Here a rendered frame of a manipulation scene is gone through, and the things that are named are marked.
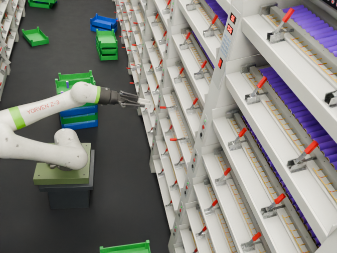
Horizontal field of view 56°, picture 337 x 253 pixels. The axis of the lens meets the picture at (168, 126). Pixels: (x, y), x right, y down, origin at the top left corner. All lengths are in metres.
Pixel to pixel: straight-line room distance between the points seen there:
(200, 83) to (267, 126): 0.54
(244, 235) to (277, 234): 0.22
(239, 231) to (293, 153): 0.41
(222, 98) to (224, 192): 0.36
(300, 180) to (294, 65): 0.27
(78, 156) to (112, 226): 0.61
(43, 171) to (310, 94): 1.68
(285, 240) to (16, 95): 2.79
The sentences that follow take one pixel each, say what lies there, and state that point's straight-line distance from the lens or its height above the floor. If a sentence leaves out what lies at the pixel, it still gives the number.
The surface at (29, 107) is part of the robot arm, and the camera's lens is 1.76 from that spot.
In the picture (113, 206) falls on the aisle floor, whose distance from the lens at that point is 2.29.
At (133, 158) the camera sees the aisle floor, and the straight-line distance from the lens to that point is 2.58.
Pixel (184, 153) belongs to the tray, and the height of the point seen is 0.76.
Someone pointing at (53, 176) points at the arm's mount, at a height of 0.33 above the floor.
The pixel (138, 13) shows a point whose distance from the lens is 3.03.
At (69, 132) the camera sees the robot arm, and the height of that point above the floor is 0.58.
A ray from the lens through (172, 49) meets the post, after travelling 1.82.
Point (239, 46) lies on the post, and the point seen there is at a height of 1.46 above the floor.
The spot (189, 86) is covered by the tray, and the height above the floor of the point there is 0.97.
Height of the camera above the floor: 1.90
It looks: 41 degrees down
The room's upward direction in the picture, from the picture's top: 10 degrees clockwise
